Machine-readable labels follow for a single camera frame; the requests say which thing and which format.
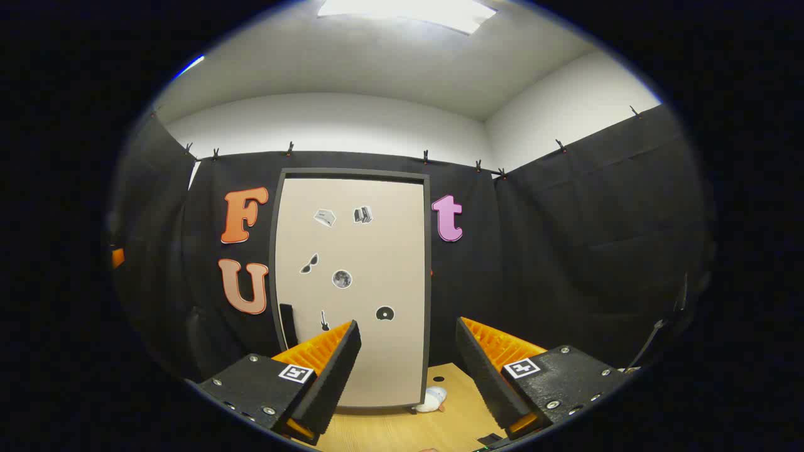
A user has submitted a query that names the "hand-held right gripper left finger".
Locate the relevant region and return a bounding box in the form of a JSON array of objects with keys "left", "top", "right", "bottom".
[{"left": 198, "top": 319, "right": 363, "bottom": 446}]

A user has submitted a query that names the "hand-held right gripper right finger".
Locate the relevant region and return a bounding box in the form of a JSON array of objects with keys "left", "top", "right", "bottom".
[{"left": 455, "top": 317, "right": 632, "bottom": 440}]

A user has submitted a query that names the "black door handle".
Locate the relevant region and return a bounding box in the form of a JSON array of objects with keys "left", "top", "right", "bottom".
[{"left": 280, "top": 303, "right": 298, "bottom": 350}]

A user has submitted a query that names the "grey cabinet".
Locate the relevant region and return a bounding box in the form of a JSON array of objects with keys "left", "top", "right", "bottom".
[{"left": 269, "top": 168, "right": 433, "bottom": 414}]

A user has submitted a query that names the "white plush toy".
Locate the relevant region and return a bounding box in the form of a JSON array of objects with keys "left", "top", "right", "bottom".
[{"left": 415, "top": 386, "right": 448, "bottom": 414}]

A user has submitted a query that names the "black backdrop cloth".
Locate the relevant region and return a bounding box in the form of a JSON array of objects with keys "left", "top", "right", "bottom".
[{"left": 110, "top": 104, "right": 717, "bottom": 384}]

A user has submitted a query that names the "row of black cloth clips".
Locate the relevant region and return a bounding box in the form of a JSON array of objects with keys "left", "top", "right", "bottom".
[{"left": 151, "top": 105, "right": 643, "bottom": 181}]

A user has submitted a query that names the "black metal bracket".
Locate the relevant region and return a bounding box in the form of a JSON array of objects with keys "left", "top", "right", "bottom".
[{"left": 628, "top": 270, "right": 692, "bottom": 372}]

